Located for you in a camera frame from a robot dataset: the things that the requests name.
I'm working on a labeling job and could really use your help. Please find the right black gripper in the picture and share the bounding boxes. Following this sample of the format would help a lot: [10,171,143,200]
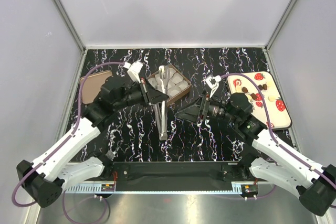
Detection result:
[176,90,239,125]

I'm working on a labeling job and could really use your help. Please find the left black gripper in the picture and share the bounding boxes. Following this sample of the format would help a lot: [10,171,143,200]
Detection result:
[114,77,170,111]

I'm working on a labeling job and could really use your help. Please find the silver metal tongs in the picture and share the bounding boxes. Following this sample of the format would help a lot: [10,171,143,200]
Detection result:
[154,66,170,141]

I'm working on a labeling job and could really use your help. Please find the brown round chocolate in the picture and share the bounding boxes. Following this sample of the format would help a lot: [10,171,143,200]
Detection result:
[241,87,248,93]

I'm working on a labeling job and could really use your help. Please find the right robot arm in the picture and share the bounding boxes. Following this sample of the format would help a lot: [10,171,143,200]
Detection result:
[175,93,335,216]

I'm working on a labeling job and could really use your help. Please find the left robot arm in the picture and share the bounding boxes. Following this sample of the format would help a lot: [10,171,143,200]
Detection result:
[16,77,169,208]

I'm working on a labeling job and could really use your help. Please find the dark square chocolate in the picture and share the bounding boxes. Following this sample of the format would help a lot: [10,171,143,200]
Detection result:
[251,93,258,99]

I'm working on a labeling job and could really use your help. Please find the white round chocolate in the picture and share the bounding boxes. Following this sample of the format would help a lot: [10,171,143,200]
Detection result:
[268,96,276,102]

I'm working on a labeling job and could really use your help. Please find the brown tin box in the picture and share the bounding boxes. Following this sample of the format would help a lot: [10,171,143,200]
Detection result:
[147,65,192,106]

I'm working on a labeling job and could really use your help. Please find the white paper cup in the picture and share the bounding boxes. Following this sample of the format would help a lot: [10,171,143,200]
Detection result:
[170,72,184,85]

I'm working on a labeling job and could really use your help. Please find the brown tin lid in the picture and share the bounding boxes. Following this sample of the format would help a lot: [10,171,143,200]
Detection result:
[81,70,112,104]

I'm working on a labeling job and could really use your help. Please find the strawberry pattern tray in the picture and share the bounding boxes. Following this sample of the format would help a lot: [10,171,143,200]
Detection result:
[227,71,291,130]

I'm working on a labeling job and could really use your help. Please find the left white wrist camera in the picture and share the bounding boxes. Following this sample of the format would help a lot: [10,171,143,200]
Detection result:
[123,61,143,83]

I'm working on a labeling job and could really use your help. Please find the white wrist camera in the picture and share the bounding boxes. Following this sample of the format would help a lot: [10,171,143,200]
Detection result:
[123,61,143,83]
[204,75,222,98]

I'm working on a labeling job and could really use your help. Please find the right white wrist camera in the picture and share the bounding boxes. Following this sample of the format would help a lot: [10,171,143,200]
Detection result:
[204,75,222,98]

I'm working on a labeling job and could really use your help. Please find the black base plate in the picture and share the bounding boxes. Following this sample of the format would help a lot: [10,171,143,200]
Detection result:
[113,162,255,193]

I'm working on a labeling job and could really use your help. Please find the white cable duct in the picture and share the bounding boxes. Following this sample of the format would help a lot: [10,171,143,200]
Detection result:
[66,183,115,194]

